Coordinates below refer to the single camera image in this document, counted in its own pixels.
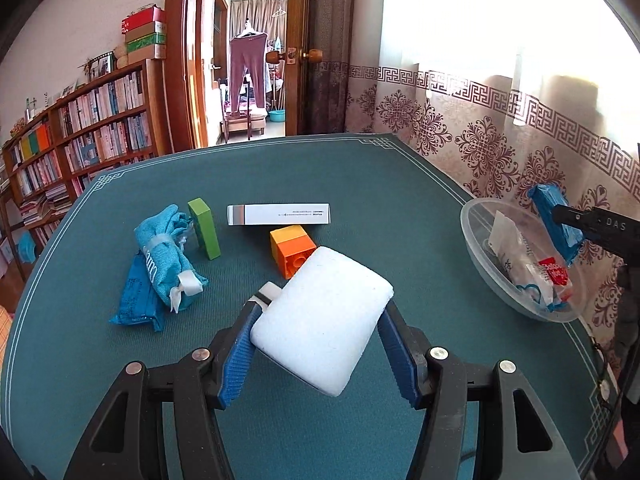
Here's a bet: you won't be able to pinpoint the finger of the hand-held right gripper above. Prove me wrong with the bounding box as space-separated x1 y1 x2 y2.
551 204 640 257

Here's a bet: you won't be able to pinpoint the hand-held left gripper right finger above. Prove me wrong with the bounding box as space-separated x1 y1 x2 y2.
377 300 581 480

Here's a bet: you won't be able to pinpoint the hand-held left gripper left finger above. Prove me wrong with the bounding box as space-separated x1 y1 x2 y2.
65 301 265 480

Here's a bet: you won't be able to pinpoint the blue plastic packet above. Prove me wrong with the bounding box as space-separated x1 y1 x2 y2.
527 184 583 267
109 252 168 332

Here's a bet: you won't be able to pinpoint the white sponge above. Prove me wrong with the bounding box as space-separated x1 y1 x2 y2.
250 246 395 397

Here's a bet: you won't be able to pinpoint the clear plastic bowl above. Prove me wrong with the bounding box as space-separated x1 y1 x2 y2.
460 197 589 324

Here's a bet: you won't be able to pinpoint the orange toy block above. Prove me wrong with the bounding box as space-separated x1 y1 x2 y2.
270 225 317 279

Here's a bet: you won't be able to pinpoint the teal cloth bundle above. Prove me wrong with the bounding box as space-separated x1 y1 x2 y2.
134 204 210 314

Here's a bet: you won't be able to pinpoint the green toy block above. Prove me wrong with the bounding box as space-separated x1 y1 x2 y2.
188 198 221 261

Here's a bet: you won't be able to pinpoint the white medicine box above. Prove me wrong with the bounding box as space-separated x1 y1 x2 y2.
227 203 334 227

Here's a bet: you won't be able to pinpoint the red label packet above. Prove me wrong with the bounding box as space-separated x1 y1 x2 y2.
520 255 574 312

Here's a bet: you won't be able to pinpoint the clear plastic packet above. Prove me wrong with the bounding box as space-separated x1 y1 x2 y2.
487 210 538 286

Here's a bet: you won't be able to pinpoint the patterned white curtain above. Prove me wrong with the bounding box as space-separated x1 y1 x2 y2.
345 0 640 361

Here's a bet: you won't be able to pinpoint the green table mat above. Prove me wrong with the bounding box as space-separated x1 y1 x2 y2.
0 132 621 480

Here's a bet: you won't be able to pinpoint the wooden stool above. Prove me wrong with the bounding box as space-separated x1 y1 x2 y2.
220 109 268 142

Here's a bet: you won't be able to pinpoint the wooden bookshelf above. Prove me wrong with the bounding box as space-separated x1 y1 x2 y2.
0 57 173 281

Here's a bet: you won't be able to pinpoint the rows of books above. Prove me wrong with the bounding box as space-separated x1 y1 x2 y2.
5 71 153 228

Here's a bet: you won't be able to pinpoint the purple pants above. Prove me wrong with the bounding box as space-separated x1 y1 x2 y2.
227 30 269 117

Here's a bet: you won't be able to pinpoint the dark brown curtain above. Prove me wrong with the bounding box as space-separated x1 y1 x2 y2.
306 0 359 136

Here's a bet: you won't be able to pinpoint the green and white box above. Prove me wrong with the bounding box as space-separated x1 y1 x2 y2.
126 34 167 60

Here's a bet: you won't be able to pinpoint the tan and green box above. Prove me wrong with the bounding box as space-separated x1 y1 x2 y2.
125 22 167 46

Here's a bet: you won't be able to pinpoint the red cardboard box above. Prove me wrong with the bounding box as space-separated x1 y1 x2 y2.
121 6 166 36

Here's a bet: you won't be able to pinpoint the picture frame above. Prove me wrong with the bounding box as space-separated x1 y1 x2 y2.
90 52 116 82

